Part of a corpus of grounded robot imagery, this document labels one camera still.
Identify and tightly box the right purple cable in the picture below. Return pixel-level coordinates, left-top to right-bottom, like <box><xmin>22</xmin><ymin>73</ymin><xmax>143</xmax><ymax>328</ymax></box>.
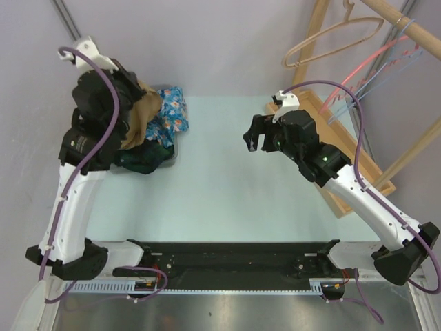
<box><xmin>283</xmin><ymin>80</ymin><xmax>437</xmax><ymax>325</ymax></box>

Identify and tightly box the pink plastic hanger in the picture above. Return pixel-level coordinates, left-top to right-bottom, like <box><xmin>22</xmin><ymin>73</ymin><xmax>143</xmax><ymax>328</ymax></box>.
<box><xmin>317</xmin><ymin>35</ymin><xmax>424</xmax><ymax>114</ymax></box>

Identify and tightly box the dark green garment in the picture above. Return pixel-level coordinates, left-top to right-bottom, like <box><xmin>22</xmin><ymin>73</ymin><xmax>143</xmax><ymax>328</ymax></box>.
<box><xmin>113</xmin><ymin>140</ymin><xmax>175</xmax><ymax>174</ymax></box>

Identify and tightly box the light blue wire hanger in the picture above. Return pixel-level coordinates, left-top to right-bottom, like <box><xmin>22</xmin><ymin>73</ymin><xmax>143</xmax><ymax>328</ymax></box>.
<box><xmin>327</xmin><ymin>17</ymin><xmax>424</xmax><ymax>125</ymax></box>

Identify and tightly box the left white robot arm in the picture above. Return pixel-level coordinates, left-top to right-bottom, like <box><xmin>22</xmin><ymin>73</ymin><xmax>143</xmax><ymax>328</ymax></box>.
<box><xmin>25</xmin><ymin>59</ymin><xmax>152</xmax><ymax>281</ymax></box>

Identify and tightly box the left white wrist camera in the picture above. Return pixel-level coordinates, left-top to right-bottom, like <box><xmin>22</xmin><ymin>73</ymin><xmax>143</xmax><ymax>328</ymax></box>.
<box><xmin>58</xmin><ymin>37</ymin><xmax>119</xmax><ymax>74</ymax></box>

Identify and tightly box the wooden clothes rack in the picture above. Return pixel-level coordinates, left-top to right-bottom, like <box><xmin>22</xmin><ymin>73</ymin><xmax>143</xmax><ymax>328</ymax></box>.
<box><xmin>264</xmin><ymin>0</ymin><xmax>441</xmax><ymax>219</ymax></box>

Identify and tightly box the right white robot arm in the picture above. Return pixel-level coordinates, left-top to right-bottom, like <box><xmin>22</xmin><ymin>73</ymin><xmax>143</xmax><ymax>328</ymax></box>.
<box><xmin>243</xmin><ymin>110</ymin><xmax>440</xmax><ymax>285</ymax></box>

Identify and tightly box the blue floral garment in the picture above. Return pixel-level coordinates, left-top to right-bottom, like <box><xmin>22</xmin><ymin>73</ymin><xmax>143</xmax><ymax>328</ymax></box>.
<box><xmin>145</xmin><ymin>86</ymin><xmax>189</xmax><ymax>148</ymax></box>

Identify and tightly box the white slotted cable duct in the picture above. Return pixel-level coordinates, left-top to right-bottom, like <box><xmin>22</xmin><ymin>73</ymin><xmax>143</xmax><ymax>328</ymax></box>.
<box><xmin>61</xmin><ymin>278</ymin><xmax>327</xmax><ymax>296</ymax></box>

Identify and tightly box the grey plastic bin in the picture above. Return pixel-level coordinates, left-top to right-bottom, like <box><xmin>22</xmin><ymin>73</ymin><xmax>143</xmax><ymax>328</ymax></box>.
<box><xmin>151</xmin><ymin>84</ymin><xmax>180</xmax><ymax>170</ymax></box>

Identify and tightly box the beige wooden hanger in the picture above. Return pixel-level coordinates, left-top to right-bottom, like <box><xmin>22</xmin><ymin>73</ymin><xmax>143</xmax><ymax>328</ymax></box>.
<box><xmin>281</xmin><ymin>0</ymin><xmax>385</xmax><ymax>69</ymax></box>

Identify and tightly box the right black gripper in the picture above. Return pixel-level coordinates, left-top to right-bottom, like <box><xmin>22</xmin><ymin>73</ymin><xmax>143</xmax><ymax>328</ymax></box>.
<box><xmin>243</xmin><ymin>114</ymin><xmax>302</xmax><ymax>163</ymax></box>

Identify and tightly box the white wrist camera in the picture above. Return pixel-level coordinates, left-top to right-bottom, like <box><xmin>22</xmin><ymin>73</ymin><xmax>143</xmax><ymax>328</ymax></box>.
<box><xmin>272</xmin><ymin>90</ymin><xmax>300</xmax><ymax>123</ymax></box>
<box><xmin>58</xmin><ymin>37</ymin><xmax>119</xmax><ymax>74</ymax></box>

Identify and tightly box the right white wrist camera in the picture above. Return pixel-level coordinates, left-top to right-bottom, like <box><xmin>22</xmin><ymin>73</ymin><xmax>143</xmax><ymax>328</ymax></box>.
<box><xmin>272</xmin><ymin>90</ymin><xmax>300</xmax><ymax>123</ymax></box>

